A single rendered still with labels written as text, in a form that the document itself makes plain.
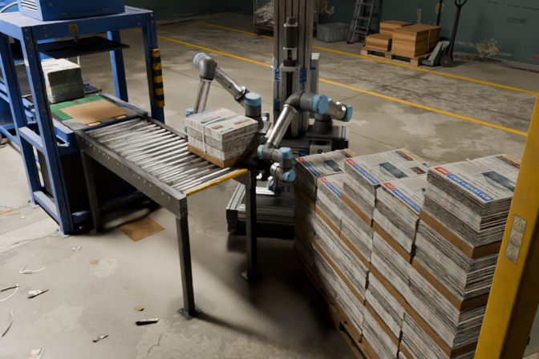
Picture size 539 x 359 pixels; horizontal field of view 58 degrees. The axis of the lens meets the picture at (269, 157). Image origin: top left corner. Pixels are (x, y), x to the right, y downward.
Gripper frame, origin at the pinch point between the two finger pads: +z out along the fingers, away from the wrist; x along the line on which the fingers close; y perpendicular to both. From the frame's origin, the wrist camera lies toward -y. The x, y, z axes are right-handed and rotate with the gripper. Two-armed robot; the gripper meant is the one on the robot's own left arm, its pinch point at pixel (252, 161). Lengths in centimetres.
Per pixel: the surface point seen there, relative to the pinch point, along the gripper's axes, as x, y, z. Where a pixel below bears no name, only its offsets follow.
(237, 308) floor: 37, -78, -27
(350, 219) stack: 8, -1, -84
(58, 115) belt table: 57, 2, 160
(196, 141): 22.2, 11.3, 27.3
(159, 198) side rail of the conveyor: 62, -6, 8
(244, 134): 5.8, 19.8, -0.1
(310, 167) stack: -12.7, 4.6, -38.0
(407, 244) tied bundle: 25, 14, -126
